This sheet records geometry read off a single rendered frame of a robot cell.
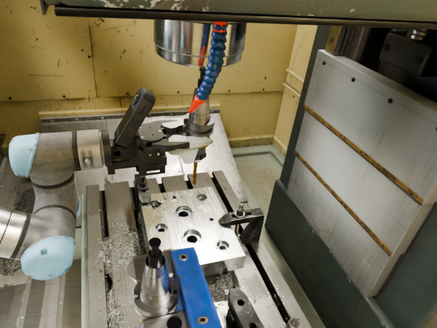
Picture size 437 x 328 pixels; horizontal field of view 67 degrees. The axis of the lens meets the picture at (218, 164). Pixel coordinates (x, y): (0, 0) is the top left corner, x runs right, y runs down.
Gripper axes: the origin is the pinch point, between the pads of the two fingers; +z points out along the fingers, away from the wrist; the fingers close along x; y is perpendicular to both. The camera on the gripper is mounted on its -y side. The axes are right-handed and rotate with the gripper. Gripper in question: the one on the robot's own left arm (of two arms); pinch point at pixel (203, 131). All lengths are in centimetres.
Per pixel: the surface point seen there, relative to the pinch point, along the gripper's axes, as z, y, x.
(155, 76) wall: 7, 25, -101
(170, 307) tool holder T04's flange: -13.5, 8.7, 32.0
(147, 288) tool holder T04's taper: -16.3, 5.6, 30.5
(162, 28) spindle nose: -9.1, -20.8, 3.3
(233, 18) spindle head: -8.8, -28.2, 32.1
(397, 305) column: 45, 38, 28
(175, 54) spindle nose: -7.4, -17.5, 5.5
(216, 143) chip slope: 35, 55, -82
